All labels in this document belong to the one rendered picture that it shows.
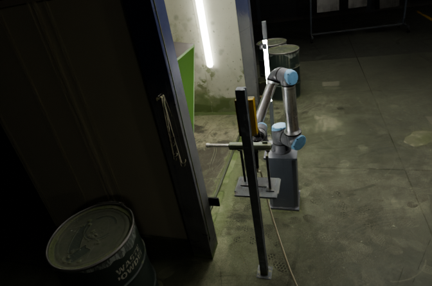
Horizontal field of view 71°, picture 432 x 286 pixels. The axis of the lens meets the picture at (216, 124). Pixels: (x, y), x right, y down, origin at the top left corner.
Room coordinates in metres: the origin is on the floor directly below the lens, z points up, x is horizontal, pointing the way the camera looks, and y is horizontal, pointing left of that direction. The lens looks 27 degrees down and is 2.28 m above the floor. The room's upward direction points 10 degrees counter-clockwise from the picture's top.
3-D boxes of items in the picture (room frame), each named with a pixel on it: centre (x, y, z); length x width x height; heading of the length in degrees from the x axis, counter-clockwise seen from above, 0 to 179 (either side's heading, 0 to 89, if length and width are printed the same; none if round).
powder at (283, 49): (5.17, -1.36, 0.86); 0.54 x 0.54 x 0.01
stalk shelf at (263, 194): (1.81, -0.22, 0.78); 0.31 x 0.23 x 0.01; 70
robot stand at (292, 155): (2.47, -0.58, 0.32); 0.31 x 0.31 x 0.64; 70
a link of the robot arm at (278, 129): (2.46, -0.58, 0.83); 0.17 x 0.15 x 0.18; 27
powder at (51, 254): (1.54, 0.94, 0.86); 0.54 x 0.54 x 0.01
